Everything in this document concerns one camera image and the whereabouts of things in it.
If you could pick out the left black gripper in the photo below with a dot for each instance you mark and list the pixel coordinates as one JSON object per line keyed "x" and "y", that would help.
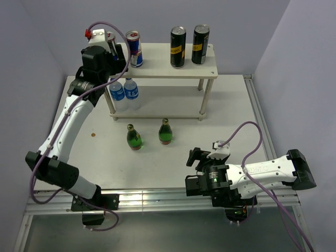
{"x": 117, "y": 65}

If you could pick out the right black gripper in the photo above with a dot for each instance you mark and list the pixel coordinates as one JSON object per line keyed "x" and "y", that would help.
{"x": 197, "y": 154}

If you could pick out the silver blue energy can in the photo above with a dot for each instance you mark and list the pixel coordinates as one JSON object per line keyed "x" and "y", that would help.
{"x": 112, "y": 44}
{"x": 133, "y": 38}

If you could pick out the green glass bottle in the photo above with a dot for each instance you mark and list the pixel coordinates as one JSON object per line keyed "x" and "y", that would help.
{"x": 165, "y": 132}
{"x": 133, "y": 138}

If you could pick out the black yellow can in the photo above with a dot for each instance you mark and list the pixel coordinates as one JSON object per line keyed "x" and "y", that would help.
{"x": 178, "y": 42}
{"x": 200, "y": 43}

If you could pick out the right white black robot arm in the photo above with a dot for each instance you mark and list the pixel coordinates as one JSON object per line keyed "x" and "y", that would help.
{"x": 231, "y": 186}

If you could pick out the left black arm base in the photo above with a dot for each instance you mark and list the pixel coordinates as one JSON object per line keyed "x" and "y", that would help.
{"x": 94, "y": 212}

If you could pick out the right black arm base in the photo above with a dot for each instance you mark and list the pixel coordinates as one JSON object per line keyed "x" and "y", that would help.
{"x": 235, "y": 208}

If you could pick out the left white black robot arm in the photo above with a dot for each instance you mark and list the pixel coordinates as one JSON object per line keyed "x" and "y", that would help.
{"x": 50, "y": 163}

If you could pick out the white two-tier shelf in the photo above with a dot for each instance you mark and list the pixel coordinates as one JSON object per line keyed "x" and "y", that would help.
{"x": 165, "y": 91}

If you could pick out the left water bottle blue label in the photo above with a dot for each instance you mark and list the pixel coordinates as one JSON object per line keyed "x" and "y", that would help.
{"x": 118, "y": 96}

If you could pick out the water bottle blue label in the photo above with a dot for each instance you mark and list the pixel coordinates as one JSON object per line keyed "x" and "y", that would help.
{"x": 118, "y": 96}
{"x": 132, "y": 93}

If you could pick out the right water bottle blue label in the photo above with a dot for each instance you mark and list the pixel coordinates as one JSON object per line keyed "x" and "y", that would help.
{"x": 132, "y": 93}

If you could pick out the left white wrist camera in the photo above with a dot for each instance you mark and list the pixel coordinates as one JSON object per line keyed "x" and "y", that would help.
{"x": 97, "y": 37}

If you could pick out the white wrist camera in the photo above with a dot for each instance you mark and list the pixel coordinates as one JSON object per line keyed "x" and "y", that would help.
{"x": 97, "y": 37}
{"x": 219, "y": 151}

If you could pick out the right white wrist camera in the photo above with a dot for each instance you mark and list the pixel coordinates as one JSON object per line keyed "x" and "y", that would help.
{"x": 219, "y": 151}

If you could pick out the aluminium front rail frame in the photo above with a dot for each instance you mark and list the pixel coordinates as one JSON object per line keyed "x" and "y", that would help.
{"x": 155, "y": 200}

